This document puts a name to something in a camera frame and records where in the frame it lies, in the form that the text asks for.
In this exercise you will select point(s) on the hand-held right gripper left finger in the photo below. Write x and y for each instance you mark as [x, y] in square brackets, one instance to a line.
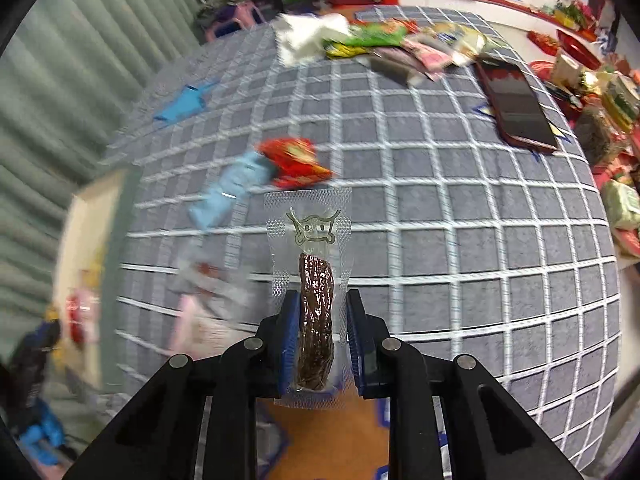
[289, 345]

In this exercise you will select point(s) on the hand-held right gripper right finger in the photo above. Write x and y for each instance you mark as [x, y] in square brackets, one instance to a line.
[356, 345]

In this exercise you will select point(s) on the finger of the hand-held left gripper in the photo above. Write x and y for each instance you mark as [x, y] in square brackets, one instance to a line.
[40, 430]

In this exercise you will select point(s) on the clear packet of brown jerky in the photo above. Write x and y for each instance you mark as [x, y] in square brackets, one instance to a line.
[316, 305]

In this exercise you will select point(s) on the pale pink snack packet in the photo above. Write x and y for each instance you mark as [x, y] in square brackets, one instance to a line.
[200, 330]

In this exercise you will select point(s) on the orange mat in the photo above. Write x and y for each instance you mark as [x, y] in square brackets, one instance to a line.
[320, 430]

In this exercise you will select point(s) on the clear snack packet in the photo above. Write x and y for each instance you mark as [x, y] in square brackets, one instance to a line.
[212, 285]

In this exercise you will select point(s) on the grey checked tablecloth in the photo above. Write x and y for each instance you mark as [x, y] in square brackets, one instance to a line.
[450, 260]

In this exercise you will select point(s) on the light blue snack packet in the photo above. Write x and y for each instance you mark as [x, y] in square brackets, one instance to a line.
[225, 197]

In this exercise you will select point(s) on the beige cardboard box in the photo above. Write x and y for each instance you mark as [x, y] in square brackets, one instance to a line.
[92, 260]

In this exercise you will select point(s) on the red snack packet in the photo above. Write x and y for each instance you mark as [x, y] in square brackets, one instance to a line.
[292, 160]

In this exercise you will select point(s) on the blue paper scrap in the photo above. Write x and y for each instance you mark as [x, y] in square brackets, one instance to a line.
[182, 102]

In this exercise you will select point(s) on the red-cased smartphone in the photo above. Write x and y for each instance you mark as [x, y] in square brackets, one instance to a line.
[517, 105]

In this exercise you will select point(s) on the yellow snack packet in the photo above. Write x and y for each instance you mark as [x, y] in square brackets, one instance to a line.
[345, 51]

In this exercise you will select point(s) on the white crumpled plastic bag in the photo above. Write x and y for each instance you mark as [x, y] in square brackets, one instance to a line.
[307, 35]

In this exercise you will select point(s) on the green snack packet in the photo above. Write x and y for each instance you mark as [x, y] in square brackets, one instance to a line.
[377, 35]

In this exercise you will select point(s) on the pink plastic stool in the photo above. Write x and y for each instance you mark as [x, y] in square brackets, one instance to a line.
[235, 15]

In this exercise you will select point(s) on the heap of assorted snack packets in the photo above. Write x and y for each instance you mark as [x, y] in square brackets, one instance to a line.
[612, 130]

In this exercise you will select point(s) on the red tray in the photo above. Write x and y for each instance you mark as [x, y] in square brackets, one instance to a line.
[577, 47]

